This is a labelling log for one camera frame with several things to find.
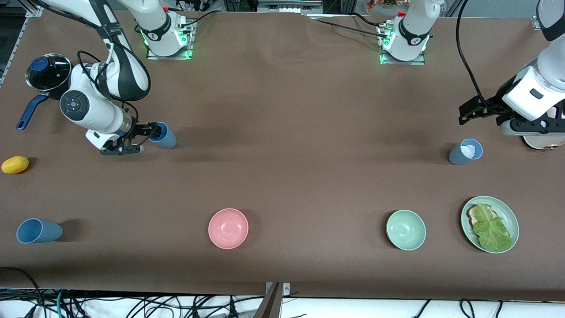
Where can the metal table edge bracket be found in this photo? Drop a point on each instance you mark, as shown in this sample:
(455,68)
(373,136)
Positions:
(287,289)

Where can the green bowl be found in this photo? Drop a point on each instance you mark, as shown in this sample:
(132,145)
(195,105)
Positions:
(406,230)

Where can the brown table cover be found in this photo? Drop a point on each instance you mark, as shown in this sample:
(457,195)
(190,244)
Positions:
(309,176)

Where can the green lettuce leaf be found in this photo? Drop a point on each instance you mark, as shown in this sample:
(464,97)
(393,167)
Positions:
(492,232)

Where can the toast slice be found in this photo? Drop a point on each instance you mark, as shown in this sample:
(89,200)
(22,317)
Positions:
(473,216)

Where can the yellow lemon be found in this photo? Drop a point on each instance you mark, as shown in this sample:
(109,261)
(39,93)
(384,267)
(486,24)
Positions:
(15,165)

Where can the pink bowl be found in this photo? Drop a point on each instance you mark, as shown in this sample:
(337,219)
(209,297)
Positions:
(228,229)

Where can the silver background frame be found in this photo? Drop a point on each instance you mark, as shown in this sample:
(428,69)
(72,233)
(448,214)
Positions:
(289,6)

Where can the blue plastic cup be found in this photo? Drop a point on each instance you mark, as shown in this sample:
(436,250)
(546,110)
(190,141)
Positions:
(457,157)
(46,232)
(167,140)

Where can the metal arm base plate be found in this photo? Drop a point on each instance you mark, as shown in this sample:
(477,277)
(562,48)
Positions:
(401,62)
(170,57)

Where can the aluminium frame rail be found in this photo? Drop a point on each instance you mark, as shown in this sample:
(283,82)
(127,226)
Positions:
(18,39)

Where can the white tissue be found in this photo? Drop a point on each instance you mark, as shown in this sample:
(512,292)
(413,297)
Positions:
(468,151)

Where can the black bar with screws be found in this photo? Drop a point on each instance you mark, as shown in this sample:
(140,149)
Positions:
(119,151)
(529,126)

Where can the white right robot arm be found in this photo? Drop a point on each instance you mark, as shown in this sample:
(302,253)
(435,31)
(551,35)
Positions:
(95,112)

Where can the green plate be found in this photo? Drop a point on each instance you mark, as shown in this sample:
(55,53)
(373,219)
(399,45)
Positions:
(507,216)

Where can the glass lid with blue knob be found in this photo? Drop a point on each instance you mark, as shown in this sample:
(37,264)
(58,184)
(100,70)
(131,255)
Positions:
(53,75)

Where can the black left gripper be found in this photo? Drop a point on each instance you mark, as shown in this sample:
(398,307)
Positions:
(497,104)

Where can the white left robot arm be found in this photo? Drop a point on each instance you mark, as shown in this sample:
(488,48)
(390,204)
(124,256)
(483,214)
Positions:
(415,26)

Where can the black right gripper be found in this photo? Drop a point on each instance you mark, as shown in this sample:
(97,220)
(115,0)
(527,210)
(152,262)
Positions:
(140,130)

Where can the dark support pole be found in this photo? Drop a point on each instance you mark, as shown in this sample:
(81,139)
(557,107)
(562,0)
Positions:
(270,304)

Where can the cream toaster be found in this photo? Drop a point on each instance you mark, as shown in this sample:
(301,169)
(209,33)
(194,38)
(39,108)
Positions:
(547,142)

